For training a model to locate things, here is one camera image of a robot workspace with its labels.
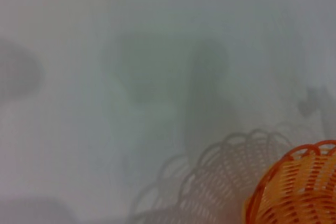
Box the orange wire oval basket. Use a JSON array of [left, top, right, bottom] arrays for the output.
[[243, 140, 336, 224]]

